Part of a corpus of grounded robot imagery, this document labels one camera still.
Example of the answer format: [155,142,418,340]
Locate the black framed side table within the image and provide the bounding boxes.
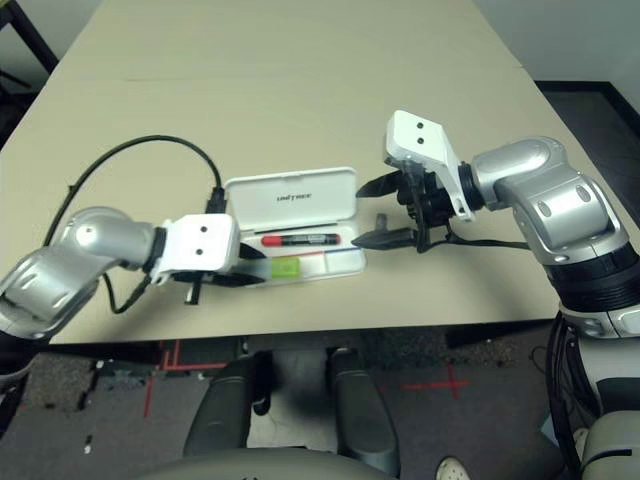
[0,0,59,71]

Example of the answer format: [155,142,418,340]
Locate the white plastic pencil case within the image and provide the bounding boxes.
[223,166,367,290]

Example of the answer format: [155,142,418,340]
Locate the red black whiteboard marker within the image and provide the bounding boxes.
[261,232,341,247]

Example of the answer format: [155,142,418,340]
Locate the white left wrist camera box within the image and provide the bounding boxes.
[149,213,240,287]

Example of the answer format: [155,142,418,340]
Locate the red floor tape lines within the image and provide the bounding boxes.
[143,340,226,419]

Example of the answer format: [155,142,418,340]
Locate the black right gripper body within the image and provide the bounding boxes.
[397,167,464,236]

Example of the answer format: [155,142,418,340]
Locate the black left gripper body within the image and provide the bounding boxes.
[172,269,221,306]

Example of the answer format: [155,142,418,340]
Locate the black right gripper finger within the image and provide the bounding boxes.
[351,227,419,251]
[356,171,404,199]

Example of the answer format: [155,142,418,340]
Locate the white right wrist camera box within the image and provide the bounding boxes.
[382,109,475,222]

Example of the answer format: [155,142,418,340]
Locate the grey robot leg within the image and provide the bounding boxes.
[183,352,274,457]
[325,347,401,479]

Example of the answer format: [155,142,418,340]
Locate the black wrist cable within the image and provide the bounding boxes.
[47,134,229,316]
[407,164,589,451]

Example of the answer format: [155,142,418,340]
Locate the white shoe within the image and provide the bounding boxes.
[437,455,469,480]

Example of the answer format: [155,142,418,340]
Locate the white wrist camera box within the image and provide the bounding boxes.
[149,213,240,287]
[382,109,475,222]

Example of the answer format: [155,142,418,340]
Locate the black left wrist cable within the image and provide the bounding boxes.
[47,134,229,316]

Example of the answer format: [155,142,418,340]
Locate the grey robot right leg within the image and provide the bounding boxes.
[325,347,401,479]

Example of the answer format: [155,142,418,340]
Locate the red floor tape cross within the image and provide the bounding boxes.
[402,364,471,400]

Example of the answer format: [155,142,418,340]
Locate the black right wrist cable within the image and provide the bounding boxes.
[407,164,589,451]

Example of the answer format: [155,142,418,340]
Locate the grey robot torso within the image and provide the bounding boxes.
[134,449,381,480]

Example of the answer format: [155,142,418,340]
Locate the grey robot left leg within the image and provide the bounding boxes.
[183,352,274,457]

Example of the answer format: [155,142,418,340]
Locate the black tripod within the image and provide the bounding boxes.
[0,69,34,94]

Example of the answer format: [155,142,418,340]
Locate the white eraser with green cap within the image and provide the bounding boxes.
[257,257,302,280]

